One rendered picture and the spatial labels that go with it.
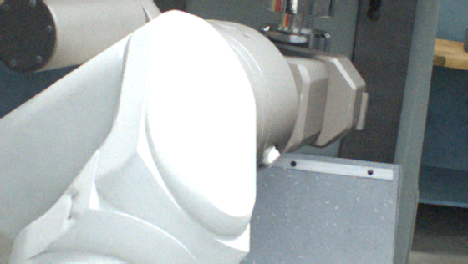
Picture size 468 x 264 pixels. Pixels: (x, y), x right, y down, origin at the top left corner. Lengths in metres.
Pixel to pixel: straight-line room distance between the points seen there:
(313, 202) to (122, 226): 0.69
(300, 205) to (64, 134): 0.63
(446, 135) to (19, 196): 4.68
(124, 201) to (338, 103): 0.26
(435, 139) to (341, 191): 4.03
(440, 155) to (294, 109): 4.57
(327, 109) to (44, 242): 0.27
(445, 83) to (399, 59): 3.98
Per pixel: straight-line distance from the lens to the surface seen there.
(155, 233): 0.34
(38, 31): 0.40
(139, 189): 0.33
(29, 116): 0.42
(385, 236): 1.02
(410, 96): 1.03
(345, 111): 0.56
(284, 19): 0.62
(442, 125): 5.04
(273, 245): 1.00
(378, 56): 1.01
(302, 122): 0.53
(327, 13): 0.61
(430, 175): 4.77
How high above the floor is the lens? 1.33
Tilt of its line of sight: 12 degrees down
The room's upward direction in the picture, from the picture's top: 7 degrees clockwise
